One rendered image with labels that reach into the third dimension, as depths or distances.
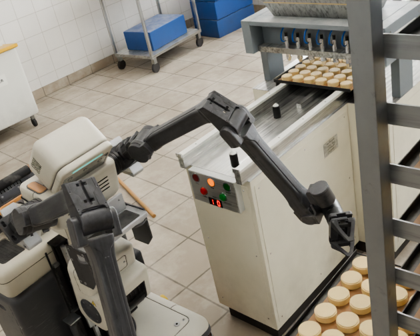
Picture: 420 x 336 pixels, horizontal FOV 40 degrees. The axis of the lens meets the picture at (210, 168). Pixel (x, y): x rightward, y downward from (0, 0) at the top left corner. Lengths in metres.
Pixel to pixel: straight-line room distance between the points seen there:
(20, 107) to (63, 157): 3.60
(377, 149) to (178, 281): 2.39
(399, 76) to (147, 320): 1.45
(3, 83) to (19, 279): 3.26
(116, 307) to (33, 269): 0.88
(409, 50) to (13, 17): 5.42
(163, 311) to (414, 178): 1.83
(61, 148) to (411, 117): 1.20
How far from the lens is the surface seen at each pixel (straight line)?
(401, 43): 0.73
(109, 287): 1.33
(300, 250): 2.53
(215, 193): 2.23
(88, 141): 1.80
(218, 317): 2.82
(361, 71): 0.73
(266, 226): 2.27
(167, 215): 3.60
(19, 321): 2.25
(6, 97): 5.27
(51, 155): 1.75
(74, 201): 1.33
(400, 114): 0.77
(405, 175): 0.81
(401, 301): 1.40
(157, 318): 2.49
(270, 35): 2.81
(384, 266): 0.88
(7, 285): 2.15
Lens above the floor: 1.94
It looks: 29 degrees down
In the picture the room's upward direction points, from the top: 13 degrees counter-clockwise
